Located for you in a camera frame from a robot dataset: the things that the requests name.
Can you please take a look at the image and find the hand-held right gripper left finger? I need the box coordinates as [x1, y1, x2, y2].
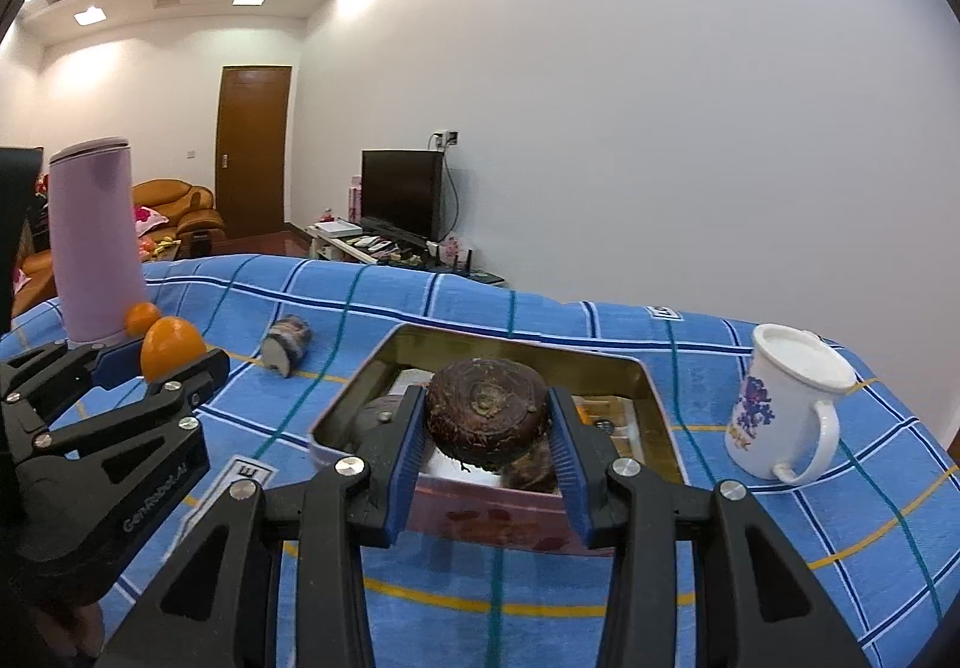
[90, 385, 427, 668]

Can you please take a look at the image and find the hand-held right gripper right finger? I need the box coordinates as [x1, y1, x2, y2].
[547, 387, 875, 668]

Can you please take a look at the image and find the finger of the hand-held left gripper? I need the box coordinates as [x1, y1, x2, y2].
[30, 348, 231, 468]
[0, 341, 145, 418]

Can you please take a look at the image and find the orange mandarin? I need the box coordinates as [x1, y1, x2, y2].
[124, 302, 163, 338]
[140, 315, 208, 384]

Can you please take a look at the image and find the pink tin box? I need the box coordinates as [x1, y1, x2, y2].
[309, 323, 685, 555]

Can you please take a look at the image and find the large dark brown taro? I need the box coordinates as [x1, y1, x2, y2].
[425, 358, 551, 472]

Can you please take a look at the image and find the person's left hand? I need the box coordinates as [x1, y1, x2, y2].
[34, 597, 107, 665]

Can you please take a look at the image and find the small dark brown root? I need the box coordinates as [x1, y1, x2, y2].
[504, 441, 562, 491]

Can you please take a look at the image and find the purple electric kettle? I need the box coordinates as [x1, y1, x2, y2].
[47, 137, 151, 348]

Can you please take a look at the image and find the orange leather sofa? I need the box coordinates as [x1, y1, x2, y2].
[13, 179, 227, 318]

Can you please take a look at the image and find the blue plaid blanket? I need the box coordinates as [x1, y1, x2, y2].
[0, 253, 958, 668]

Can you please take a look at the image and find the white television stand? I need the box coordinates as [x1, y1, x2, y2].
[306, 221, 508, 287]

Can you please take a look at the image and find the black router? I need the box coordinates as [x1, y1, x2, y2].
[426, 248, 475, 280]

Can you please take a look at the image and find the white printed mug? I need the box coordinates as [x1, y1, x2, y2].
[724, 323, 858, 487]

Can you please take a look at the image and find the brown wooden door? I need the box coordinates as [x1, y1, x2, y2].
[216, 65, 293, 240]

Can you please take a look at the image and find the black television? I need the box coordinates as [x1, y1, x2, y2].
[361, 149, 445, 243]

